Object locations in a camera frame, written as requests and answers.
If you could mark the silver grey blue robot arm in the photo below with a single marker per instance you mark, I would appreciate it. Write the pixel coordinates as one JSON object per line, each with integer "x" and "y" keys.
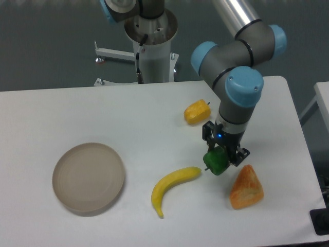
{"x": 228, "y": 70}

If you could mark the orange toy pastry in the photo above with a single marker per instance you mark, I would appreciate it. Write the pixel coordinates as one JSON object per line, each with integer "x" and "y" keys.
{"x": 247, "y": 190}

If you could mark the green toy pepper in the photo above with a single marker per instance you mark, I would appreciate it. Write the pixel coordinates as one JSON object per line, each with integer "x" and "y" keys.
{"x": 216, "y": 160}

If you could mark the yellow toy banana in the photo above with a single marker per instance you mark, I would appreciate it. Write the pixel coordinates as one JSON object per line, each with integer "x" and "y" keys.
{"x": 169, "y": 181}

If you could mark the beige round plate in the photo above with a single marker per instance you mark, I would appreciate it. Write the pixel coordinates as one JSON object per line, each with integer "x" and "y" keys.
{"x": 88, "y": 179}

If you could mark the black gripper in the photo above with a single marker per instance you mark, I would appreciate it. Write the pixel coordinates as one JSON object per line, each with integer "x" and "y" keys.
{"x": 213, "y": 135}

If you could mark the white side table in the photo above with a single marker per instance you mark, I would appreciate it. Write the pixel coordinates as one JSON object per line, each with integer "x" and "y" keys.
{"x": 318, "y": 102}

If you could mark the yellow toy pepper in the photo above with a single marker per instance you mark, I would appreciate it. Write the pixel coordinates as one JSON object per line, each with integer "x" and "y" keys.
{"x": 197, "y": 112}

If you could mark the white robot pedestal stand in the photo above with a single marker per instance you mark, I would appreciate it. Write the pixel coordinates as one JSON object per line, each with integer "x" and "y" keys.
{"x": 151, "y": 39}

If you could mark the black device at table edge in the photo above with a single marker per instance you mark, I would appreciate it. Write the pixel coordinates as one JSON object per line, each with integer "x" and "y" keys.
{"x": 319, "y": 219}

